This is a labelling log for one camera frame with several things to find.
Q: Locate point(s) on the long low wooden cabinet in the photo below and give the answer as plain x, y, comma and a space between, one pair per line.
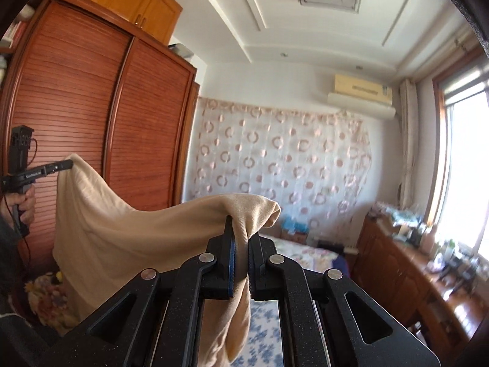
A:
397, 275

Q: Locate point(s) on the white power strip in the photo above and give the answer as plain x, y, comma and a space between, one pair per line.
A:
351, 250

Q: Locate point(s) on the wall air conditioner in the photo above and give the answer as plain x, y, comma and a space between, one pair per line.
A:
359, 97

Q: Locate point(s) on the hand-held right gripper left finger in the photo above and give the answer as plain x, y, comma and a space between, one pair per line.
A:
230, 275

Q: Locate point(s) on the pink floral quilt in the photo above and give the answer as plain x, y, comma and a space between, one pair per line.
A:
305, 256

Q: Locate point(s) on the bookshelf with books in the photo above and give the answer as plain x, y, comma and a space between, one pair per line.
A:
11, 34

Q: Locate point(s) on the beige printed t-shirt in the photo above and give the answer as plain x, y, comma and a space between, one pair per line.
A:
114, 229

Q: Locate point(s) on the wooden-framed window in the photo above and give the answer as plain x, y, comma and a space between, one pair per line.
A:
466, 160

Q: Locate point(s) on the cream patterned window curtain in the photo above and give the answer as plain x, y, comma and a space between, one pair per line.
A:
408, 141

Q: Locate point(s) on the blue plastic bag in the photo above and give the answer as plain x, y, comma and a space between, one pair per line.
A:
294, 224

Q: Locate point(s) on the circle-patterned sheer curtain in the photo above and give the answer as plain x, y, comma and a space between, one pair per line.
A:
275, 160

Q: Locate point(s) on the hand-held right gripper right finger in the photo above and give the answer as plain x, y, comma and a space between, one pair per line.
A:
250, 271

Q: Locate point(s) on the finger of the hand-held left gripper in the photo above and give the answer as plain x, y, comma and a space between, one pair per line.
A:
61, 166

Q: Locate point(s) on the person's left hand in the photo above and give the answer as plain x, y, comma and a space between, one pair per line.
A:
27, 206

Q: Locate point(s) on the open cluttered cardboard box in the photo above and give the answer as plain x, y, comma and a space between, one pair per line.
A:
401, 223

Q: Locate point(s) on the black gadget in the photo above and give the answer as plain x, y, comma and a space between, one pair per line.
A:
466, 267

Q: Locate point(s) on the white container with plant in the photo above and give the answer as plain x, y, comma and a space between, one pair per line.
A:
449, 250

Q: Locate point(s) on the grey white box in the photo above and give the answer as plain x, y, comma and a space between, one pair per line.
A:
180, 50

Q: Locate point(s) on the wooden slatted wardrobe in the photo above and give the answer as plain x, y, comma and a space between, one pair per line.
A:
76, 103

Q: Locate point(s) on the wooden overhead cabinet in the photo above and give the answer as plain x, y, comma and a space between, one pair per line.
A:
126, 0

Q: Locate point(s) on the pale pink thermos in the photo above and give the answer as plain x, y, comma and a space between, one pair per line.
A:
428, 241

